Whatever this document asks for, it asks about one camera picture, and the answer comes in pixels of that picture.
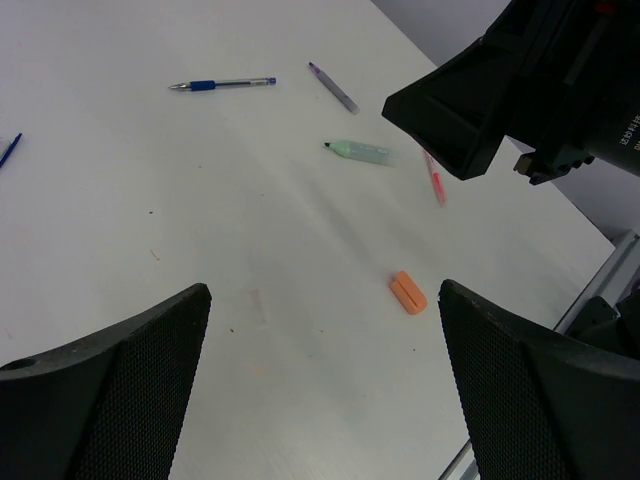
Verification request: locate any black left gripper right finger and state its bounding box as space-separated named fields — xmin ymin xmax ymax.
xmin=439 ymin=280 xmax=639 ymax=479

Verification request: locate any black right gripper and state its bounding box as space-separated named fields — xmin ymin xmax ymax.
xmin=382 ymin=1 xmax=639 ymax=185

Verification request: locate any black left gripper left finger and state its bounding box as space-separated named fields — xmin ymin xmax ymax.
xmin=1 ymin=283 xmax=211 ymax=479

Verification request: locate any blue gel pen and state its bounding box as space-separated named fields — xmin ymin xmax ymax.
xmin=169 ymin=77 xmax=277 ymax=92

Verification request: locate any green highlighter pen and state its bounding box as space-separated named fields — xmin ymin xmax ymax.
xmin=323 ymin=140 xmax=397 ymax=167

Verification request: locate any purple grey marker pen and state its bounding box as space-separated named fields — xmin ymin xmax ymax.
xmin=308 ymin=62 xmax=360 ymax=115

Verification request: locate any blue pen cap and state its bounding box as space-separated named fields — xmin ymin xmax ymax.
xmin=0 ymin=133 xmax=22 ymax=167

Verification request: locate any orange highlighter cap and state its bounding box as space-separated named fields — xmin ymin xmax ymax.
xmin=389 ymin=271 xmax=428 ymax=315

